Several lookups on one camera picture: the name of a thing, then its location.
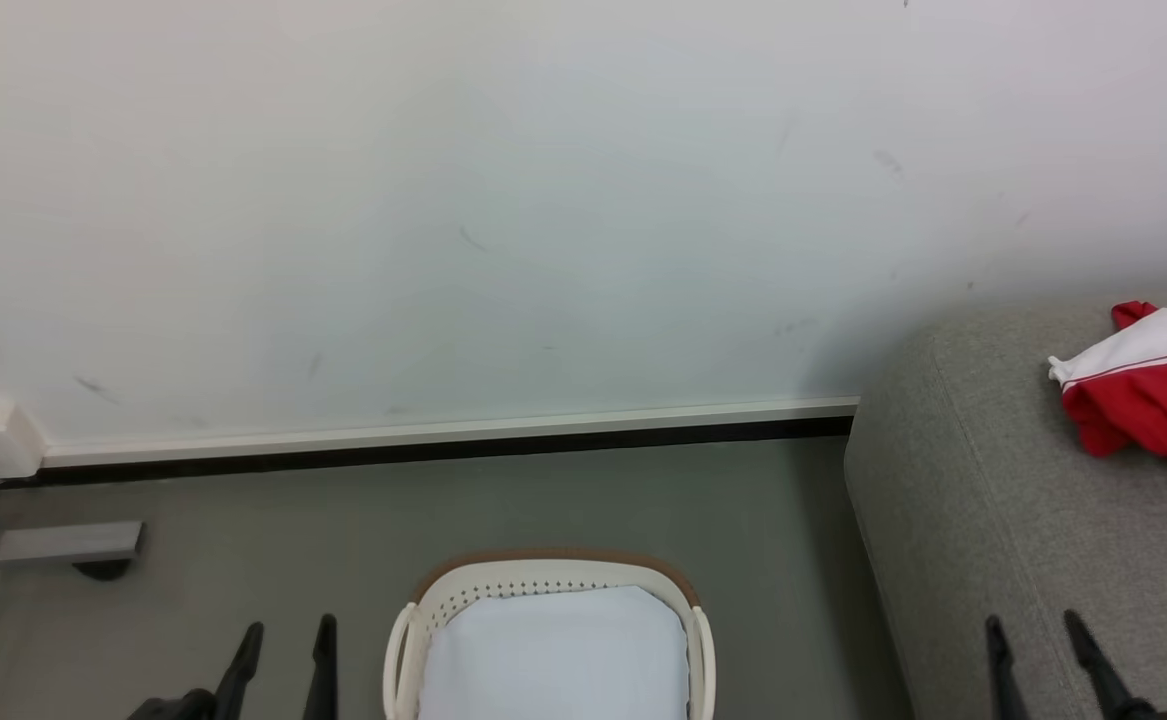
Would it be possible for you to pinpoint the red and white garment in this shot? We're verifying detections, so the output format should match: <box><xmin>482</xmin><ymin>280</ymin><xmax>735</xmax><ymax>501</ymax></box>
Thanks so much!
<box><xmin>1047</xmin><ymin>293</ymin><xmax>1167</xmax><ymax>487</ymax></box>

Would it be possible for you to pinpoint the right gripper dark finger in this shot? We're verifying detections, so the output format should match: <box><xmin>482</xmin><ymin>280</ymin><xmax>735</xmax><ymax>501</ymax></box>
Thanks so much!
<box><xmin>984</xmin><ymin>615</ymin><xmax>1030</xmax><ymax>720</ymax></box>
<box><xmin>1063</xmin><ymin>611</ymin><xmax>1136</xmax><ymax>720</ymax></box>

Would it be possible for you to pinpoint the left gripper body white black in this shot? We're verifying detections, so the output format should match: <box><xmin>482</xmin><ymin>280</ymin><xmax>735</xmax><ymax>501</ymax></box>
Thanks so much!
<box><xmin>128</xmin><ymin>689</ymin><xmax>220</xmax><ymax>720</ymax></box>

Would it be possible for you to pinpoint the grey metal frame bar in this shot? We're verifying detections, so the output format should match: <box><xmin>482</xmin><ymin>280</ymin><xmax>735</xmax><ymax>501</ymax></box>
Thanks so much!
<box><xmin>0</xmin><ymin>520</ymin><xmax>145</xmax><ymax>567</ymax></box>

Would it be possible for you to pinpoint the white and black baseboard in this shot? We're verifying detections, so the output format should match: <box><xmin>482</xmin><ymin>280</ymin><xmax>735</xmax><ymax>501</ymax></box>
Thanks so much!
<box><xmin>0</xmin><ymin>396</ymin><xmax>860</xmax><ymax>491</ymax></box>

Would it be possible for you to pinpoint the grey fabric sofa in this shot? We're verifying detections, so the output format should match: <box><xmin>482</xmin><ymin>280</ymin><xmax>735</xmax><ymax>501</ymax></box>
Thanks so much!
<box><xmin>843</xmin><ymin>300</ymin><xmax>1167</xmax><ymax>720</ymax></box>

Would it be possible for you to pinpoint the pale white basket liner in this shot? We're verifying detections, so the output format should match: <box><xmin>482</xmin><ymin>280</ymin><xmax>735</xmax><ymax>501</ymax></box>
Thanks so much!
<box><xmin>419</xmin><ymin>585</ymin><xmax>691</xmax><ymax>720</ymax></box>

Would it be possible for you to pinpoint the white laundry basket brown rim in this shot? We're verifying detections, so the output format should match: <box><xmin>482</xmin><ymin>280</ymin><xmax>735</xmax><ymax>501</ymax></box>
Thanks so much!
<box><xmin>383</xmin><ymin>547</ymin><xmax>718</xmax><ymax>720</ymax></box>

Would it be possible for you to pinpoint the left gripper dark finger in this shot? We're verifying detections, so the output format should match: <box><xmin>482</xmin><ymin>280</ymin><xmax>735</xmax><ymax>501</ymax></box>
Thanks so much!
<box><xmin>213</xmin><ymin>622</ymin><xmax>266</xmax><ymax>720</ymax></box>
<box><xmin>303</xmin><ymin>615</ymin><xmax>339</xmax><ymax>720</ymax></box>

